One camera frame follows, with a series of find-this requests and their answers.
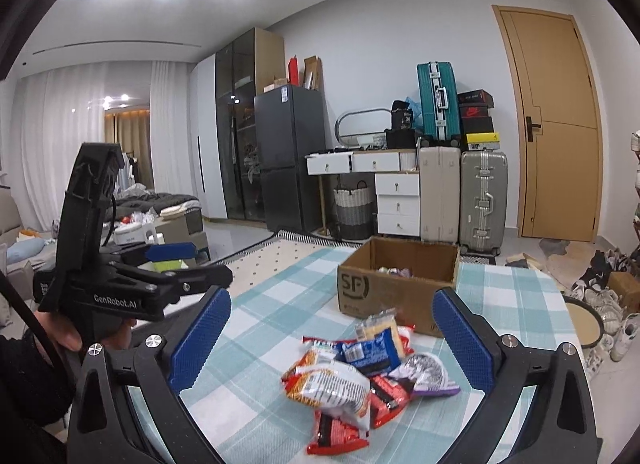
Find black storage box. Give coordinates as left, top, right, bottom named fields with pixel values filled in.
left=384, top=129, right=418, bottom=149

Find teal suitcase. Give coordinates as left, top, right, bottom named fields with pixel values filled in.
left=416, top=62, right=462, bottom=142

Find fluffy beige mat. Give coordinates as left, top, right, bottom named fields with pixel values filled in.
left=545, top=244, right=598, bottom=289

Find striped laundry basket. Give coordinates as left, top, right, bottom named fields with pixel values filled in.
left=332, top=180, right=373, bottom=241

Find pile of shoes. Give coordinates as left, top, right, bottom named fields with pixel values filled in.
left=570, top=244, right=640, bottom=377

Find purple white snack packet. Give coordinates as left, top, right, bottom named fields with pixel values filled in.
left=387, top=351, right=461, bottom=397

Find oval table mirror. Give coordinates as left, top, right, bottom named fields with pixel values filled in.
left=334, top=108, right=393, bottom=147

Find white orange noodle packet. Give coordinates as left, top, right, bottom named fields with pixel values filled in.
left=285, top=359, right=372, bottom=417

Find black printed bag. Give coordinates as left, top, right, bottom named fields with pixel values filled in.
left=390, top=100, right=413, bottom=131

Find blue plastic bag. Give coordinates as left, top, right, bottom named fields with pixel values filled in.
left=405, top=96, right=424, bottom=132

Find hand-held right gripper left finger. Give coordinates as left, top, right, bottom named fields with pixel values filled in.
left=66, top=286, right=233, bottom=464

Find cream dotted rug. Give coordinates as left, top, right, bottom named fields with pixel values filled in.
left=207, top=226, right=498, bottom=295

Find beige suitcase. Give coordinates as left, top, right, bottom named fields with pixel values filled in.
left=419, top=146, right=462, bottom=245

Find blue snack packet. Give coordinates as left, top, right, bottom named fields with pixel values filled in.
left=334, top=334, right=403, bottom=377

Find wooden door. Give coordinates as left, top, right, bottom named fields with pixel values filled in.
left=492, top=4, right=603, bottom=243

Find beige sofa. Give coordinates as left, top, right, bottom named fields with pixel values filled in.
left=0, top=189, right=61, bottom=329

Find brown cardboard box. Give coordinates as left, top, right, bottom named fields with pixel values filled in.
left=336, top=236, right=461, bottom=339

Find black cable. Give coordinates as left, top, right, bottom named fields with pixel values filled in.
left=0, top=271, right=71, bottom=380

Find yellow black shoe box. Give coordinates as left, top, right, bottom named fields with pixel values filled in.
left=465, top=133, right=501, bottom=151

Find teal checkered tablecloth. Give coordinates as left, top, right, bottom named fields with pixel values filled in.
left=120, top=239, right=588, bottom=464

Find white wardrobe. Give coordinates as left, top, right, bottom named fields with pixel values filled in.
left=189, top=54, right=228, bottom=219

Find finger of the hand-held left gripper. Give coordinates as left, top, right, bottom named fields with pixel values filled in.
left=107, top=263, right=234, bottom=312
left=120, top=242, right=197, bottom=273

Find light blue pillow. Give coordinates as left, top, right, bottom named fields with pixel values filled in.
left=7, top=239, right=46, bottom=262

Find silver suitcase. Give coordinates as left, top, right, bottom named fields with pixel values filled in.
left=459, top=150, right=508, bottom=252

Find white sheer curtain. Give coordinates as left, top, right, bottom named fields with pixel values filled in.
left=15, top=68, right=108, bottom=225
left=149, top=60, right=193, bottom=199

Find black red shoe box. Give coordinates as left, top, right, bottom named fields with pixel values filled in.
left=457, top=90, right=493, bottom=107

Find red black snack packet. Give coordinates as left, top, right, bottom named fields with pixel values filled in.
left=306, top=411, right=371, bottom=456
left=367, top=374, right=416, bottom=427

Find small cardboard box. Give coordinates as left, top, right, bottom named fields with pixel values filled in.
left=607, top=271, right=640, bottom=312

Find dark glass door cabinet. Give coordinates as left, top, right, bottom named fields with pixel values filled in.
left=215, top=28, right=286, bottom=222

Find black refrigerator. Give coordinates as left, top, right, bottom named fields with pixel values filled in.
left=253, top=84, right=328, bottom=235

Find person's left forearm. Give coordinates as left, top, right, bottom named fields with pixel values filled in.
left=0, top=334, right=76, bottom=464

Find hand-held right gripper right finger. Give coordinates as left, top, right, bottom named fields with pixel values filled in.
left=432, top=288, right=603, bottom=464

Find orange red snack packet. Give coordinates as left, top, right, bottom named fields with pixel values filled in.
left=281, top=336, right=341, bottom=380

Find person's left hand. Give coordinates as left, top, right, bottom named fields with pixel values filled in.
left=34, top=310, right=137, bottom=352

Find white desk with drawers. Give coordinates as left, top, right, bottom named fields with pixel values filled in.
left=306, top=148, right=421, bottom=237

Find plain black shoe box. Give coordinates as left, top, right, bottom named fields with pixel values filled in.
left=460, top=116, right=495, bottom=135

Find flat cardboard pieces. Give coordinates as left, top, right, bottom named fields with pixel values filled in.
left=302, top=56, right=323, bottom=90

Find clear cracker packet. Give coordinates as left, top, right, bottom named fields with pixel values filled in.
left=355, top=311, right=416, bottom=360

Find bed with grey bedding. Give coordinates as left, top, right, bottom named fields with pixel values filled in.
left=112, top=189, right=211, bottom=265

